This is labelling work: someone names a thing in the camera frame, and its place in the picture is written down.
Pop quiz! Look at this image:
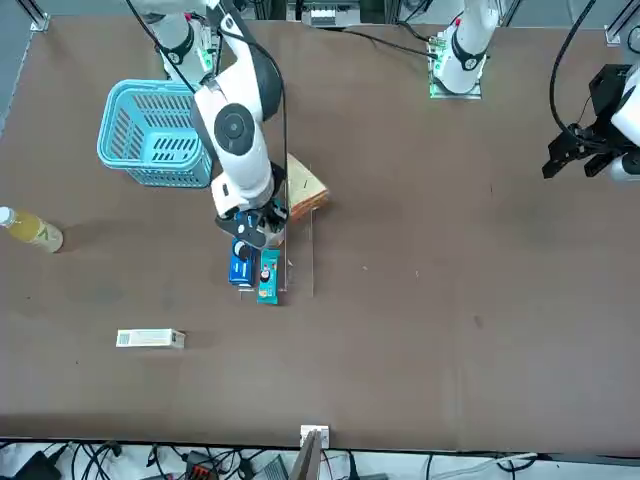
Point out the teal snack packet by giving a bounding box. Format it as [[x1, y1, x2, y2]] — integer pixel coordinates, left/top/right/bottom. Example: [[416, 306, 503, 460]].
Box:
[[256, 248, 281, 305]]

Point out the black power adapter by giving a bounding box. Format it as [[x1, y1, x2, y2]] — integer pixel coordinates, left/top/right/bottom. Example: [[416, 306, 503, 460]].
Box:
[[12, 449, 64, 480]]

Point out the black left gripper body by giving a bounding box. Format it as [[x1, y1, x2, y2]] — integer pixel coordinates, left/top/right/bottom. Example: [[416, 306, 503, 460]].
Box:
[[589, 63, 634, 126]]

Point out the aluminium frame bracket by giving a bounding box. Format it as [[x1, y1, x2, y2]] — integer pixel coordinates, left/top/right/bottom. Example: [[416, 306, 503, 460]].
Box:
[[29, 0, 51, 32], [603, 0, 639, 47]]

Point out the light blue plastic basket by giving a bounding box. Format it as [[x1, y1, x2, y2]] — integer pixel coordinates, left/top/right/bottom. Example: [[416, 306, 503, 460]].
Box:
[[96, 78, 214, 189]]

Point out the triangular wrapped sandwich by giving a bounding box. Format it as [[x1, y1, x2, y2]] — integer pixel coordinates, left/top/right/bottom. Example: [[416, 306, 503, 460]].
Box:
[[285, 152, 332, 221]]

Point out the grey foot pedal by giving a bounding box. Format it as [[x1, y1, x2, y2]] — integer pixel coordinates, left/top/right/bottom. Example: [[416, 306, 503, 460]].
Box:
[[259, 455, 290, 480]]

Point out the blue Oreo cookie box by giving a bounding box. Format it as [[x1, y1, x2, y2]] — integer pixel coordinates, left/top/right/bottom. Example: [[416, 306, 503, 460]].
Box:
[[227, 238, 258, 287]]

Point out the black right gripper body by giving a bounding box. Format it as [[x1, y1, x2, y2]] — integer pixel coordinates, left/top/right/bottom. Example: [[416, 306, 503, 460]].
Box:
[[215, 197, 276, 250]]

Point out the grey upright post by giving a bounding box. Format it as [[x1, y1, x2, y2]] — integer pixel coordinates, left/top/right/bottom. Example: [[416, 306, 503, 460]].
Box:
[[289, 428, 324, 480]]

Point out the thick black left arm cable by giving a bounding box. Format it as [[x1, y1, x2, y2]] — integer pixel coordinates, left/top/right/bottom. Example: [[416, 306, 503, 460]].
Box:
[[549, 0, 599, 132]]

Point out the yellow juice bottle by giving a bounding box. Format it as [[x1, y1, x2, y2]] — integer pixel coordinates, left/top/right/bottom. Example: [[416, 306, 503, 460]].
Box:
[[0, 206, 65, 254]]

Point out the white socket block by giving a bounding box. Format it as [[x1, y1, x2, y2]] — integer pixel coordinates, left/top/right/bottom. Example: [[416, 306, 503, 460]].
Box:
[[299, 424, 331, 449]]

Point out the black cable across table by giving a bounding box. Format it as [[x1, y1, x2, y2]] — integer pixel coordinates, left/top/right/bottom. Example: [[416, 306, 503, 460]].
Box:
[[319, 27, 439, 60]]

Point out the clear acrylic display shelf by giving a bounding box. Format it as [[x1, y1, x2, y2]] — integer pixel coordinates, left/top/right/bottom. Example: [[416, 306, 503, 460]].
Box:
[[237, 184, 317, 307]]

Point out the black orange device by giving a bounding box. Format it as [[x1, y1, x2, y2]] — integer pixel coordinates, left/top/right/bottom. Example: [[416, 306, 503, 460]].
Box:
[[184, 451, 221, 480]]

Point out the grey electrical box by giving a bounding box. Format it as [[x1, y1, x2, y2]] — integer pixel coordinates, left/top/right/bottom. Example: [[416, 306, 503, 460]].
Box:
[[307, 0, 346, 29]]

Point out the white cookie box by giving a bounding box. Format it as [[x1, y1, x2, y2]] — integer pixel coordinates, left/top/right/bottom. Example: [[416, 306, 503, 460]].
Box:
[[115, 328, 187, 351]]

